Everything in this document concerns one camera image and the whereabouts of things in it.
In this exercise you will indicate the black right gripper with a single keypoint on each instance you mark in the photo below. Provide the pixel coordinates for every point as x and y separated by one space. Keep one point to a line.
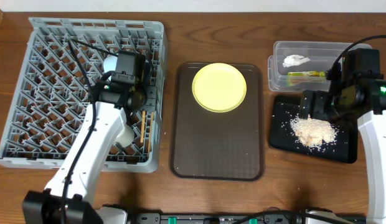
319 99

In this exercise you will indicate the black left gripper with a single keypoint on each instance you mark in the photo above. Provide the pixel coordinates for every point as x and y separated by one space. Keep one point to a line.
150 102

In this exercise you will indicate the wooden chopstick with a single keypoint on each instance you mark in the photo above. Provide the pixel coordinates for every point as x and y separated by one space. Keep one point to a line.
150 133
143 126

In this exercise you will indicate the rice and nut scraps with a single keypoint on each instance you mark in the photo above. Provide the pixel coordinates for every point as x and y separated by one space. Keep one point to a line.
313 133

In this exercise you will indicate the green snack wrapper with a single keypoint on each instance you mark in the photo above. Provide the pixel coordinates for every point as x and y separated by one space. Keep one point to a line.
295 78

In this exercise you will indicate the white cup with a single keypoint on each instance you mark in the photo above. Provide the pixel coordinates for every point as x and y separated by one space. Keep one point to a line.
125 137

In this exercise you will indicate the white tissue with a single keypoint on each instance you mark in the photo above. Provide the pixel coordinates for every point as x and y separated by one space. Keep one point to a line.
294 60

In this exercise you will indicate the light blue bowl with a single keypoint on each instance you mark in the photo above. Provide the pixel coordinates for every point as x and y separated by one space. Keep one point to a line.
109 63

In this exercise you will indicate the yellow plate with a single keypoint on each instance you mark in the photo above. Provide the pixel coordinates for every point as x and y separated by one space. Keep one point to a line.
219 87

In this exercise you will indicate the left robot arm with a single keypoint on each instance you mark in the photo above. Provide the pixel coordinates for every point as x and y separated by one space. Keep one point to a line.
68 196

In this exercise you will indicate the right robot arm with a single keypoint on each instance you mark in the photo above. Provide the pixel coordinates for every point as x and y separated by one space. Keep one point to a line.
372 129

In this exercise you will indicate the grey dishwasher rack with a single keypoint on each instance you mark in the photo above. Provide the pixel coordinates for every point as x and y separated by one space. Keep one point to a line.
63 57

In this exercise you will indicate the clear plastic bin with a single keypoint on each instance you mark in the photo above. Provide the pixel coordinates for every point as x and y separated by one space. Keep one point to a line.
322 55

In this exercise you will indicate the black tray bin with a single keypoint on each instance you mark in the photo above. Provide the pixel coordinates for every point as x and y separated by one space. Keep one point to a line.
281 136

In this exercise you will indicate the dark brown serving tray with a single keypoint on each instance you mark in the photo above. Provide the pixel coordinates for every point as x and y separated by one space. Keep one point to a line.
220 146

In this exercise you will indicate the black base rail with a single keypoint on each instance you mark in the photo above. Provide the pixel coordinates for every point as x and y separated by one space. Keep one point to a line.
273 215

